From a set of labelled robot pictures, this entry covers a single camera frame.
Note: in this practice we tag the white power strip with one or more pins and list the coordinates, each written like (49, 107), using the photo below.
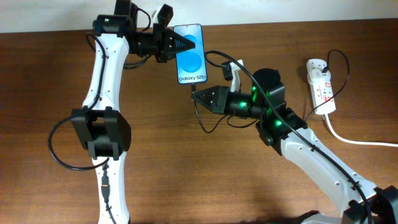
(321, 97)

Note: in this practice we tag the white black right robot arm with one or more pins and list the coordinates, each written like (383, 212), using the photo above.
(357, 199)

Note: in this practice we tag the blue Galaxy smartphone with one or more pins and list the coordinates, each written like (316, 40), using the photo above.
(191, 65)

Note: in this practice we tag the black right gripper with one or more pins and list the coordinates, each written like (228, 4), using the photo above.
(222, 99)

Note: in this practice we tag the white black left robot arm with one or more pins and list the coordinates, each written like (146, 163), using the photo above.
(99, 124)

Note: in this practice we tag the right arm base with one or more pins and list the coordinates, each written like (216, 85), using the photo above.
(315, 217)

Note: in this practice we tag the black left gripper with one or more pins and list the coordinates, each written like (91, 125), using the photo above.
(162, 44)

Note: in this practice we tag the white USB charger plug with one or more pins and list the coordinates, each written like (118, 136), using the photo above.
(315, 73)

